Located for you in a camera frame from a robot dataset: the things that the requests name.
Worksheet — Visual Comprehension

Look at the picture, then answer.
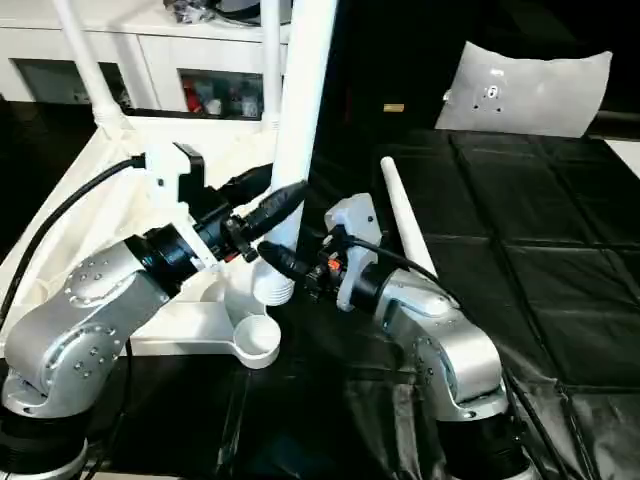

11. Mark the white glass-door cabinet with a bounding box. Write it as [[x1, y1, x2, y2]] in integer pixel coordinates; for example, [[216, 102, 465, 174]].
[[0, 0, 292, 122]]

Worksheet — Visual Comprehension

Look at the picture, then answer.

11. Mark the dark round device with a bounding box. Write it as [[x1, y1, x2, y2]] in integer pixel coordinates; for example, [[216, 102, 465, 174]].
[[214, 0, 265, 27]]

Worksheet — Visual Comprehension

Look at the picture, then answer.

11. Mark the white plastic table leg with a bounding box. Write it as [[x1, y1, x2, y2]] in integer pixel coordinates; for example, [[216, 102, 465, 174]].
[[258, 0, 292, 132], [51, 0, 127, 132], [378, 155, 442, 282], [251, 0, 340, 307]]

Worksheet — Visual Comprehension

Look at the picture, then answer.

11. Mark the black work mat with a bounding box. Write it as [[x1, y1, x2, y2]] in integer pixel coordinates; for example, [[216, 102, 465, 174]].
[[0, 97, 640, 480]]

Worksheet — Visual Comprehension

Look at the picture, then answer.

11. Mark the white plastic table top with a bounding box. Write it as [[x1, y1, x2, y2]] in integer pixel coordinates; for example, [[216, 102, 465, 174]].
[[0, 106, 307, 372]]

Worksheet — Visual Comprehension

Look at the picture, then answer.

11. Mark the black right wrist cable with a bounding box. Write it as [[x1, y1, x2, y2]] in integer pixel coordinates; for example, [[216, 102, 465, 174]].
[[343, 233, 574, 480]]

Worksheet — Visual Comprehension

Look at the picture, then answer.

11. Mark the grey printed cushion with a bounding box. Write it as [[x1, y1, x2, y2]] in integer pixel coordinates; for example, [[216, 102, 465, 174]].
[[432, 39, 615, 140]]

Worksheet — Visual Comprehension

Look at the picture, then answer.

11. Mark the white flat board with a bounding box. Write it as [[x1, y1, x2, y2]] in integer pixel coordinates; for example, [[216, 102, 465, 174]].
[[601, 138, 640, 180]]

